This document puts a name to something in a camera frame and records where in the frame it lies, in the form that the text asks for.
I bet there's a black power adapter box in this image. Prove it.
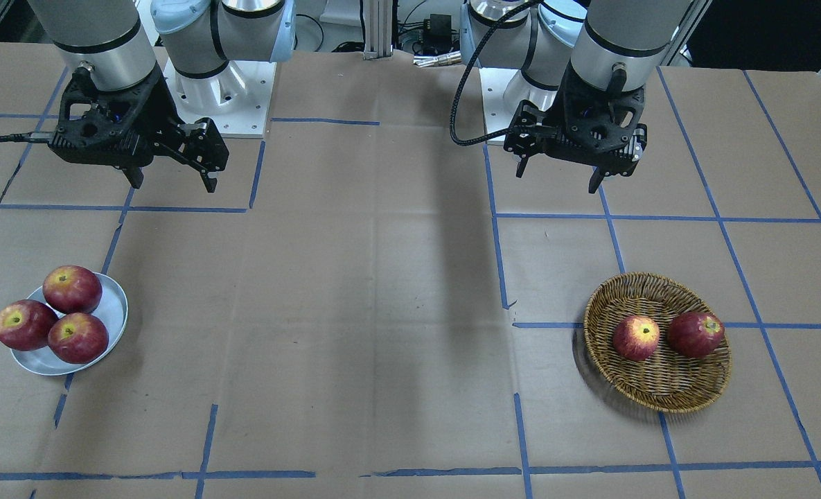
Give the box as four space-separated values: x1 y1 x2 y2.
421 13 452 54

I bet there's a red apple, plate front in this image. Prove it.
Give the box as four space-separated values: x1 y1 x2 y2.
47 313 109 365

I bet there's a black braided cable, image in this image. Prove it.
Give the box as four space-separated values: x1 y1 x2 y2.
450 0 563 147
0 131 56 146

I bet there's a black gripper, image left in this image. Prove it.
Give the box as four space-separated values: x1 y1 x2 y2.
47 62 229 193

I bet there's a dark red apple in basket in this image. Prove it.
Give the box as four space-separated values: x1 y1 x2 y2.
666 310 725 359

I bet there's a red apple, plate top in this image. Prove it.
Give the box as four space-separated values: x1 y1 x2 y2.
42 265 103 315

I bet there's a brown wicker basket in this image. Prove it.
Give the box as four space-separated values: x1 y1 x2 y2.
583 272 732 414

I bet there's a black braided cable, image right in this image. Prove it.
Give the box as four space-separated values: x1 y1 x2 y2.
450 0 563 147

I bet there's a light blue plate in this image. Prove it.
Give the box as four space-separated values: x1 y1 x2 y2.
9 272 129 376

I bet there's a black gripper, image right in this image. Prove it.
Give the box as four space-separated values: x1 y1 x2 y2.
503 62 647 195

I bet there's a black braided cable, image left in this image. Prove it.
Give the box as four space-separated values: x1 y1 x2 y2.
0 131 56 146

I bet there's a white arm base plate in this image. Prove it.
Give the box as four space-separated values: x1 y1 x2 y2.
164 61 277 139
479 67 555 133

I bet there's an aluminium frame post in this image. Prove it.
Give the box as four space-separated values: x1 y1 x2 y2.
359 1 398 60

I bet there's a red apple, plate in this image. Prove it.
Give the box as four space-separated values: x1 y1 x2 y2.
0 299 58 351
47 313 109 365
42 265 103 315

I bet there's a red yellow streaked apple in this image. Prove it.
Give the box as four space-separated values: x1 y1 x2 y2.
612 315 661 361

